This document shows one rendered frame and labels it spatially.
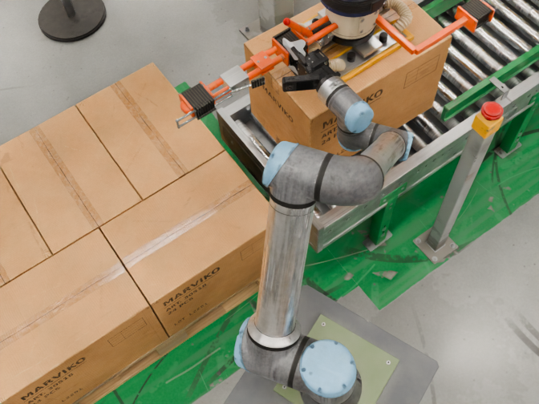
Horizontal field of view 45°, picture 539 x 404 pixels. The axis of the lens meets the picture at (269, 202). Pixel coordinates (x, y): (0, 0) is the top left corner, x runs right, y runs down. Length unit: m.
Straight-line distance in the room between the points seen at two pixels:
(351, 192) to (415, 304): 1.58
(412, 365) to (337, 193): 0.83
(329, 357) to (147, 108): 1.51
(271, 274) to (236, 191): 0.98
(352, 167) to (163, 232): 1.23
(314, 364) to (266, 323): 0.17
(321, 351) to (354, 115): 0.68
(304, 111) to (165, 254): 0.80
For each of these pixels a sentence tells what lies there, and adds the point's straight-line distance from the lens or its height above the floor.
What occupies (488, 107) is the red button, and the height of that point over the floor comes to 1.04.
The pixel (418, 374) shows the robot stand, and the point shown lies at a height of 0.75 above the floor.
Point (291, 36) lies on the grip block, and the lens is 2.12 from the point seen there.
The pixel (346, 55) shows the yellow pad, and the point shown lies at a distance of 2.23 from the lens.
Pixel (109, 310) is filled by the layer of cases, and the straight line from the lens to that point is 2.46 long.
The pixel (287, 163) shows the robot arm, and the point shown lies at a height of 1.54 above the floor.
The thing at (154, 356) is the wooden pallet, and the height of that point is 0.02.
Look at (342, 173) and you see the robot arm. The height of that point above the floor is 1.54.
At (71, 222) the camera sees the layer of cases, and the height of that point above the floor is 0.54.
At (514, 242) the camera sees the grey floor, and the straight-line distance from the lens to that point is 3.22.
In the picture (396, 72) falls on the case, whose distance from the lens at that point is 2.26.
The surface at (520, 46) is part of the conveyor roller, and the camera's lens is 3.16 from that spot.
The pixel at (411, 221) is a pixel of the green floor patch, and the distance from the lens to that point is 3.16.
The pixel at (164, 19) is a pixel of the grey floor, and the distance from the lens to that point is 3.99.
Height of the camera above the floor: 2.77
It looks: 61 degrees down
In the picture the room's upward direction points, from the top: 5 degrees counter-clockwise
